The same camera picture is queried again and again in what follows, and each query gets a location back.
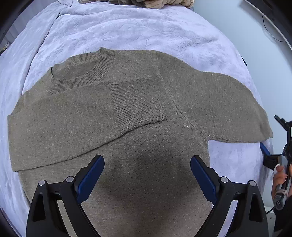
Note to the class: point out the lavender fleece blanket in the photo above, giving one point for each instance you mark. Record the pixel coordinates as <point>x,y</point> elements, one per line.
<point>136,29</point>

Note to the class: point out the olive knit sweater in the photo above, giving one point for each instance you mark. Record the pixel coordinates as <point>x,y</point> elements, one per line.
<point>141,127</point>

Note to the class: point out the black panel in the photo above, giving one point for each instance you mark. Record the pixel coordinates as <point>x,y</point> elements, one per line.
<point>273,16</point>

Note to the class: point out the person's right hand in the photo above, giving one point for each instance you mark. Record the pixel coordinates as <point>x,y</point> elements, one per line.
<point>279,180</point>

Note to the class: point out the dark blue object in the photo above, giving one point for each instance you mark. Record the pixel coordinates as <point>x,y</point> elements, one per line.
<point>244,60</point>

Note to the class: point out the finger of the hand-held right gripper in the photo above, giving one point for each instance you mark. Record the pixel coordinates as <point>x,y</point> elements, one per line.
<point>265,149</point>
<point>281,120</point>

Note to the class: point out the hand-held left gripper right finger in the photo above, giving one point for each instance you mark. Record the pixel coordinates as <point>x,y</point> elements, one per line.
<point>203,177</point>

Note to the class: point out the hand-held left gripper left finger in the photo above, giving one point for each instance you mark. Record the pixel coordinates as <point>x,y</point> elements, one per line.
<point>90,176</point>

